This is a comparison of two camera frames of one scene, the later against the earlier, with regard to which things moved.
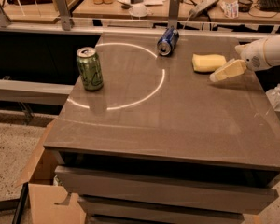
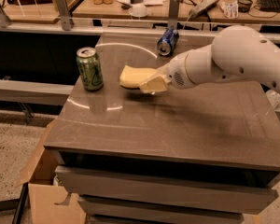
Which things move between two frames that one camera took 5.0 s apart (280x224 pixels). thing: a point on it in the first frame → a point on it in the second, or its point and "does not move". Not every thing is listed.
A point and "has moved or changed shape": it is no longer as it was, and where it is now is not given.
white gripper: x=254 y=56 → x=176 y=72
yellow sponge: x=207 y=63 has moved or changed shape
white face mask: x=138 y=10 does not move
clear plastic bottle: x=274 y=95 does not move
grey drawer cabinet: x=163 y=144 does not move
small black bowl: x=245 y=5 does not move
